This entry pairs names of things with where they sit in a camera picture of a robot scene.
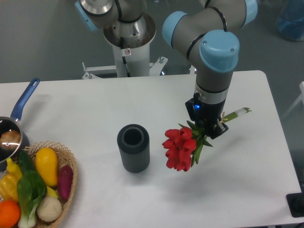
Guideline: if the white frame at right edge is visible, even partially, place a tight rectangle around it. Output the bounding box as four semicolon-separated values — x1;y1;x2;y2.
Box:
282;81;304;119

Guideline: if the woven wicker basket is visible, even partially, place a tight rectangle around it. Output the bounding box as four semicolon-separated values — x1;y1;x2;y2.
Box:
0;140;78;228

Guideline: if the yellow squash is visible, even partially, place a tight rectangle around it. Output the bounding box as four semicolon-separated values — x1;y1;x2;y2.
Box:
35;147;58;188

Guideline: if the dark grey ribbed vase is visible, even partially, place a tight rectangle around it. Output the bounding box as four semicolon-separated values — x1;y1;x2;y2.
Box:
117;123;150;173

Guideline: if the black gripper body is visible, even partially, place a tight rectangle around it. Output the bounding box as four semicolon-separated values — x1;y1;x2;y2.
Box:
191;92;226;131

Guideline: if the orange fruit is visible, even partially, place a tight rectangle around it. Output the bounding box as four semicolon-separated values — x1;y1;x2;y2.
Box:
0;200;20;228

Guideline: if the green bok choy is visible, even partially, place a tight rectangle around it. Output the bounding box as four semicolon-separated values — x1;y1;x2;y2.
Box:
17;171;47;228

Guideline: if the yellow bell pepper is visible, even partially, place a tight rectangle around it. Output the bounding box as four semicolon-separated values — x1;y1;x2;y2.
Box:
0;158;22;202

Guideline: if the black clamp at table edge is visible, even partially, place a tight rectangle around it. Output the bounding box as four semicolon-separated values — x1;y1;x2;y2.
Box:
286;193;304;218

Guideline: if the brown bread roll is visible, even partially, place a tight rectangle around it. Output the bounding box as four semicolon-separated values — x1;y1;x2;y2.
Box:
0;130;21;151

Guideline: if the blue object in background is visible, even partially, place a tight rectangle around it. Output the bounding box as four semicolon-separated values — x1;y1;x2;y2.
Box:
275;0;304;41

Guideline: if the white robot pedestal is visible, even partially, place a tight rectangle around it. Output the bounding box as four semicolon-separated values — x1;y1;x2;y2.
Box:
82;12;168;80

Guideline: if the white garlic bulb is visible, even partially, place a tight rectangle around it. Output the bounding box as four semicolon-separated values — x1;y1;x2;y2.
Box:
37;196;62;222

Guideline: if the green cucumber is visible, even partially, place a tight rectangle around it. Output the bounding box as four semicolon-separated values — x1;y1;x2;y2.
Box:
18;150;36;174

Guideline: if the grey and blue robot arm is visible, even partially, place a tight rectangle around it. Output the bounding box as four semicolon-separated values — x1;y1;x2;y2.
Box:
75;0;258;139

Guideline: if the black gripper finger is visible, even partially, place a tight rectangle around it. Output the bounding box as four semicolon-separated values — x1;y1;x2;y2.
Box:
185;99;196;123
208;121;228;139

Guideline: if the blue handled saucepan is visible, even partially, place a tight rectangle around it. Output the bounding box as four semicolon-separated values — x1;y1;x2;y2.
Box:
0;78;40;171

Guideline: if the purple eggplant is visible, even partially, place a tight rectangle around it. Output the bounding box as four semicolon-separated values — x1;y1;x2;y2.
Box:
57;165;74;201

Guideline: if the red tulip bouquet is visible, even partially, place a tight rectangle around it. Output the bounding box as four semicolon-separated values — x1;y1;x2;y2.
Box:
161;107;253;172

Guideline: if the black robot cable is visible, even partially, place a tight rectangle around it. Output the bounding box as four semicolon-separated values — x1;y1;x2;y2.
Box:
120;37;131;78

